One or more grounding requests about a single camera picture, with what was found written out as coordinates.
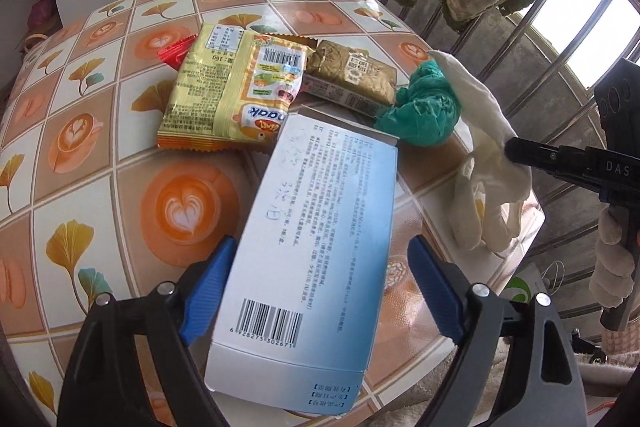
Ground white blue medicine box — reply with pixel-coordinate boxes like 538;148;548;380
204;106;398;416

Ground white cotton glove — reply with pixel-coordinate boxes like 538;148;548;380
430;50;532;254

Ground right hand in white glove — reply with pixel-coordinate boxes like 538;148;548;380
589;208;634;309

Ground green white paper bag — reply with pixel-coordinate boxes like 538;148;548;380
500;262;546;303

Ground steel window railing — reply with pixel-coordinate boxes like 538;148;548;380
249;0;640;338

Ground ginkgo patterned tablecloth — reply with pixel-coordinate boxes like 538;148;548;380
1;0;544;426

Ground green crumpled plastic bag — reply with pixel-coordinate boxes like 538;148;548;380
374;58;461;147

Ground yellow snack packet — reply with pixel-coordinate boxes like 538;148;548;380
156;24;316;152

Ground small white red box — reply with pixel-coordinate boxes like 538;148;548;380
302;75;388;118

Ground red small wrapper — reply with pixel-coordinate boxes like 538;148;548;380
157;34;198;72

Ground gold tea packet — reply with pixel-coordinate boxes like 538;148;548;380
306;40;397;106

